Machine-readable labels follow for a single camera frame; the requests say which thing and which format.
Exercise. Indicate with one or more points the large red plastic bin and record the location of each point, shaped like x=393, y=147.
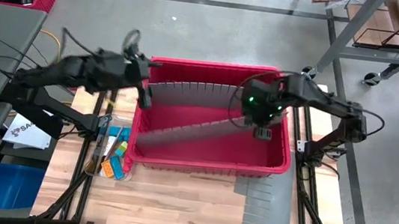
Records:
x=202, y=121

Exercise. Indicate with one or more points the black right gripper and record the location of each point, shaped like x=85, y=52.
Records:
x=265, y=100

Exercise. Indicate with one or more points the cardboard boxes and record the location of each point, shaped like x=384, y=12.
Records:
x=371, y=22

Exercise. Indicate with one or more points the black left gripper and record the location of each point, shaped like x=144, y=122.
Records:
x=136, y=72

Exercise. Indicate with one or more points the black bar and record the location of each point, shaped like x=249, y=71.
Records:
x=33, y=115

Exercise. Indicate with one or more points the grey desk top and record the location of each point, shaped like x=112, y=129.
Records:
x=0, y=44

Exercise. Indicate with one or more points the black table frame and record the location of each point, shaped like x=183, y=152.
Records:
x=80, y=204

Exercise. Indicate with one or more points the yellow tag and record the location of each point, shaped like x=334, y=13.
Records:
x=111, y=102

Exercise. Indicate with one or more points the grey metal cart frame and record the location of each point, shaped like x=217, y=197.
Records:
x=348, y=27

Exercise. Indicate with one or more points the clear plastic tray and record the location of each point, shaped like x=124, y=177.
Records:
x=127, y=175

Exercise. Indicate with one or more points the long blue toy brick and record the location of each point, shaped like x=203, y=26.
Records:
x=118, y=133

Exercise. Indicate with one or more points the white printed tag card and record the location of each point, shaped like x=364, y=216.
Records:
x=109, y=147

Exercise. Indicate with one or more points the white printed paper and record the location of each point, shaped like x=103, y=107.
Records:
x=27, y=137

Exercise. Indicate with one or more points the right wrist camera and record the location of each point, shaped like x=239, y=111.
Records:
x=263, y=133

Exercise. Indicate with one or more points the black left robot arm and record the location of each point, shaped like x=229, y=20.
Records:
x=60, y=111

